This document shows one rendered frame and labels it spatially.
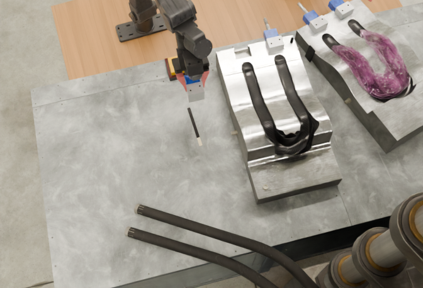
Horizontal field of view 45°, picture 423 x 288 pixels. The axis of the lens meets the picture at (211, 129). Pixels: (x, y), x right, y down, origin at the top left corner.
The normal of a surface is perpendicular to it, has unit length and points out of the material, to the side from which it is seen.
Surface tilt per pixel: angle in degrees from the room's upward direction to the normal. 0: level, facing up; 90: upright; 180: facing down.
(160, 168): 0
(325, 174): 0
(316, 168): 0
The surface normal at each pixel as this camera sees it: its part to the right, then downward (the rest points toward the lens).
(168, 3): 0.14, -0.18
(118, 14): -0.01, -0.39
